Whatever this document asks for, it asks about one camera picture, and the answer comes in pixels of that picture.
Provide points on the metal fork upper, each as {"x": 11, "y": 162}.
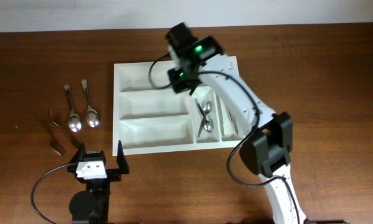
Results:
{"x": 58, "y": 123}

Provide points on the small teaspoon bowl down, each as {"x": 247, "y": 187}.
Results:
{"x": 205, "y": 119}

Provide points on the large spoon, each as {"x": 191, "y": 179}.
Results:
{"x": 91, "y": 116}
{"x": 74, "y": 121}

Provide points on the metal fork lower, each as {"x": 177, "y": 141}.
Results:
{"x": 57, "y": 147}

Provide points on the metal tongs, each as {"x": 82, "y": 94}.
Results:
{"x": 229, "y": 130}

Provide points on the metal fork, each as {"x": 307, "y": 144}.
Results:
{"x": 57, "y": 147}
{"x": 58, "y": 123}

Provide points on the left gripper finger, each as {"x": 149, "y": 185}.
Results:
{"x": 121, "y": 159}
{"x": 79, "y": 156}

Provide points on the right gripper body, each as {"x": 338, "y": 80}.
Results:
{"x": 183, "y": 78}

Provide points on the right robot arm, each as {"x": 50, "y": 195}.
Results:
{"x": 268, "y": 136}

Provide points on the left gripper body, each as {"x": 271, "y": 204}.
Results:
{"x": 113, "y": 175}

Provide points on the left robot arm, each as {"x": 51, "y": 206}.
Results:
{"x": 92, "y": 204}

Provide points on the white plastic cutlery tray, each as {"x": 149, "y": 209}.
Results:
{"x": 153, "y": 121}

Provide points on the small teaspoon bowl up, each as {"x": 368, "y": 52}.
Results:
{"x": 205, "y": 115}

